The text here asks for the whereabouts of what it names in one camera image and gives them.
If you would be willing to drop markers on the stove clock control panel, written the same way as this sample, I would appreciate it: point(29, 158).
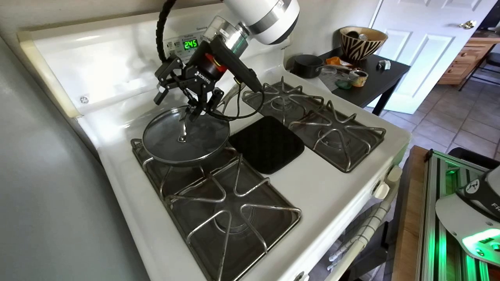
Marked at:
point(190, 44)

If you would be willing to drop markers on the metal door knob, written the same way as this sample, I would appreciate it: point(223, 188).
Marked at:
point(468, 24)

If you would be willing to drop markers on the black pad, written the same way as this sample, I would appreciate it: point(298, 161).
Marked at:
point(470, 156)

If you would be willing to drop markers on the black round pot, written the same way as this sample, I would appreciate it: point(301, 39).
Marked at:
point(307, 66)

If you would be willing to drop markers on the zebra patterned wooden bowl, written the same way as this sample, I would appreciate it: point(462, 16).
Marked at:
point(362, 47)

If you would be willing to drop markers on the wooden board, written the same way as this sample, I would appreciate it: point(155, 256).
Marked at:
point(412, 224)

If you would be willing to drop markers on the orange packet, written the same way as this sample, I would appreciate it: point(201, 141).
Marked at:
point(335, 63)

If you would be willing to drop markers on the wooden dresser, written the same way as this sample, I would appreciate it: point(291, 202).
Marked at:
point(463, 63)

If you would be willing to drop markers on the black gripper red ring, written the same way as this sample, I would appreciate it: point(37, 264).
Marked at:
point(205, 67)

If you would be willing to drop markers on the white gas stove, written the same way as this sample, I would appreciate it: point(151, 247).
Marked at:
point(323, 181)

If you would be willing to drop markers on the small ceramic cup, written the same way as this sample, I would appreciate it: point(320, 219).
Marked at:
point(360, 78)

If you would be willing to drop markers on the small dark green object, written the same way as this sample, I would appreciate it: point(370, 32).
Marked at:
point(345, 83)

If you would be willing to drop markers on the black side table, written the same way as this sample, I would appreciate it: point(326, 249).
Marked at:
point(376, 83)

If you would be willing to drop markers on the white panel door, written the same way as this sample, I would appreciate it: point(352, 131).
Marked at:
point(416, 52)

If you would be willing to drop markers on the refrigerator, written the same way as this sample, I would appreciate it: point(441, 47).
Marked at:
point(52, 208)

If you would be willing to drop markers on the small grey object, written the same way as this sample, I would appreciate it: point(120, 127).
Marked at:
point(384, 66)

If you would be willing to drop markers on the aluminium rail frame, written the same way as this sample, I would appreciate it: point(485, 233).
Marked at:
point(430, 208)

